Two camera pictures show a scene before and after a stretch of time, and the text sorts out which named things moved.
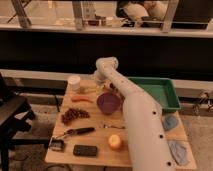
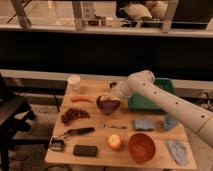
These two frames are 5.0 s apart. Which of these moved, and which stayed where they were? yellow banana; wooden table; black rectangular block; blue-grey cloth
Moved: yellow banana
Stayed: black rectangular block; blue-grey cloth; wooden table
